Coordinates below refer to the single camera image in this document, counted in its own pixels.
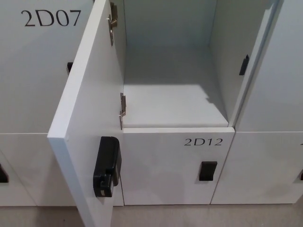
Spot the white locker door 2D12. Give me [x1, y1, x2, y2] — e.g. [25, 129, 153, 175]
[121, 127, 236, 206]

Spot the white locker door 2D08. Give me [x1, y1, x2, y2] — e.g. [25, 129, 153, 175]
[0, 132, 79, 207]

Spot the white locker door 2D07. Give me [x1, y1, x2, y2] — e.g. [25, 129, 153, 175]
[0, 0, 93, 134]

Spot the white locker cabinet compartment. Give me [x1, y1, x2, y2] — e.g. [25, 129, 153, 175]
[122, 0, 283, 130]

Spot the black lock box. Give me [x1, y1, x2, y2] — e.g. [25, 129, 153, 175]
[92, 136, 123, 198]

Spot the white locker door 2D11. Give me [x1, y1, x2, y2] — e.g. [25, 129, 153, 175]
[47, 0, 127, 227]

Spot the black handle of door 2D12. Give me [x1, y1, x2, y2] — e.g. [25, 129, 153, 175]
[198, 161, 218, 182]

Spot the metal door hinge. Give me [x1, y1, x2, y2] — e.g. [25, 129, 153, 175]
[107, 2, 119, 47]
[118, 92, 128, 131]

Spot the black lock strike plate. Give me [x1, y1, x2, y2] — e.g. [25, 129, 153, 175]
[239, 54, 250, 76]

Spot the short white locker door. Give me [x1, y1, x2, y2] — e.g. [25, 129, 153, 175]
[210, 131, 303, 206]

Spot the tall white unlabelled locker door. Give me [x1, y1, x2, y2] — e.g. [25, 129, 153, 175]
[236, 0, 303, 133]

